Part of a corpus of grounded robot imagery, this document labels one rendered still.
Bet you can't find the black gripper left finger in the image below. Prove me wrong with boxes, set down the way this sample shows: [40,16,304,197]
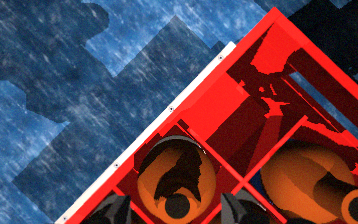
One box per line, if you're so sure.
[82,195,131,224]

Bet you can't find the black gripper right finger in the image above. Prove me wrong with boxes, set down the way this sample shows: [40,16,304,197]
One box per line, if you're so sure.
[221,193,316,224]

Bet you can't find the red crate with dividers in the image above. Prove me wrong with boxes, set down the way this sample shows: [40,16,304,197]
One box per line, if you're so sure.
[65,7,358,224]

